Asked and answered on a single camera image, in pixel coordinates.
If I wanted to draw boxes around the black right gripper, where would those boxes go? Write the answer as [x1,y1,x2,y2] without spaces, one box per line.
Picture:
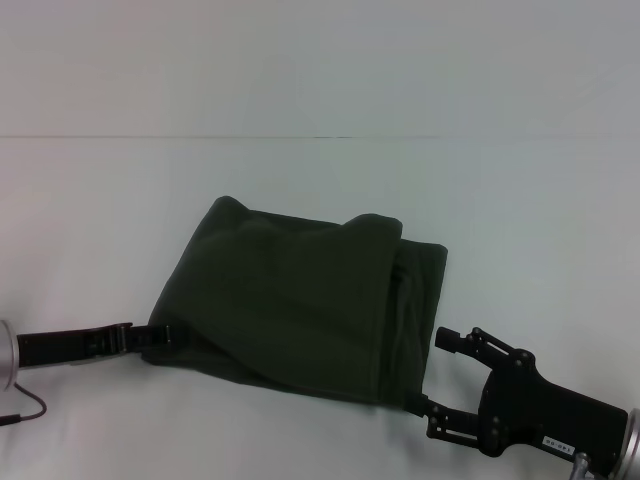
[413,325,630,475]

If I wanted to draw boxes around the silver elbow cable connector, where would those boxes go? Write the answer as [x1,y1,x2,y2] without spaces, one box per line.
[569,451,597,480]

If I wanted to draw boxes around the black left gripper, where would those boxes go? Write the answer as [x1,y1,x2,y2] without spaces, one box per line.
[15,320,197,371]

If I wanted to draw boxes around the dark green t-shirt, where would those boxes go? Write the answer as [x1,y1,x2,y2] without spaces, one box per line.
[140,195,450,417]

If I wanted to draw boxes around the dark red cable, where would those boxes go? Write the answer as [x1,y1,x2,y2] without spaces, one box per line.
[12,381,49,420]

